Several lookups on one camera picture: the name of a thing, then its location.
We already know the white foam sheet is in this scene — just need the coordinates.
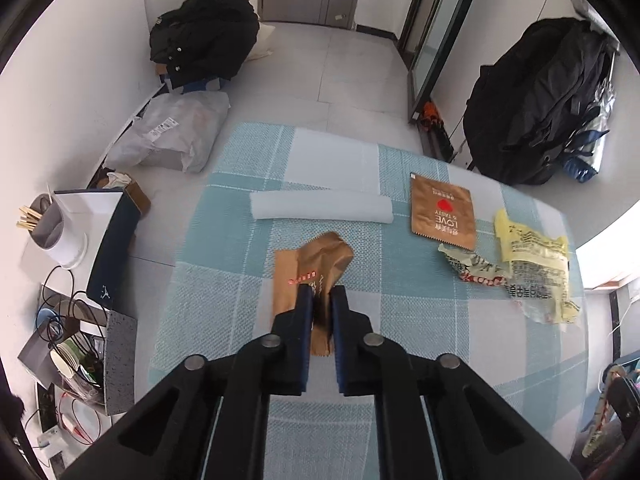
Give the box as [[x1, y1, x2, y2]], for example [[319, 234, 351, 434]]
[[250, 190, 394, 224]]

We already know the grey speckled box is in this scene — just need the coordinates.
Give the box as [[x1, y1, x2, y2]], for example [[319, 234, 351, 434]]
[[103, 310, 137, 416]]

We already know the large yellow plastic wrapper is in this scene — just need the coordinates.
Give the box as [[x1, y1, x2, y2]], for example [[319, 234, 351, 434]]
[[495, 209, 580, 324]]

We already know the white cup with sticks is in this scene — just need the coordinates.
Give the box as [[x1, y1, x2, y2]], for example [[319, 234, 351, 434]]
[[26, 193, 89, 270]]

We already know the brown snack sachet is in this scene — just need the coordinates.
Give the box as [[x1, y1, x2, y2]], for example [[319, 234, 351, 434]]
[[272, 232, 354, 356]]

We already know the grey plastic mailer bag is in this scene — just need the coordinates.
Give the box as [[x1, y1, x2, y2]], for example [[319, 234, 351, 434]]
[[104, 91, 230, 174]]

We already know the silver blue folded umbrella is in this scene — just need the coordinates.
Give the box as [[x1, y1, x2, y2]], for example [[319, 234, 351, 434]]
[[560, 56, 616, 183]]

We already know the red white wrapper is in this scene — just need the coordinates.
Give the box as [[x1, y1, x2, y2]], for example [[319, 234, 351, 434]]
[[438, 244, 511, 287]]

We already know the dark blue white box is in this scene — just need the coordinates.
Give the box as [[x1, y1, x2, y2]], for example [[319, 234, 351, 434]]
[[53, 188, 141, 309]]

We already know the teal checked tablecloth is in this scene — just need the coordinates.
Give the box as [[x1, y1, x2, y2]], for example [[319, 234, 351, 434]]
[[149, 122, 588, 455]]

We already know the orange black tool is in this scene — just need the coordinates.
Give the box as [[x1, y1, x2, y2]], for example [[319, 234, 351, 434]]
[[418, 100, 454, 162]]

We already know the brown sachet with red heart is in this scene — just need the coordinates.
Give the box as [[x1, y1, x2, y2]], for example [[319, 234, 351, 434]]
[[410, 174, 476, 252]]

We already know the black hanging backpack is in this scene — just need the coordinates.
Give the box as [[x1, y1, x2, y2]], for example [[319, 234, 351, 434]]
[[463, 18, 614, 185]]

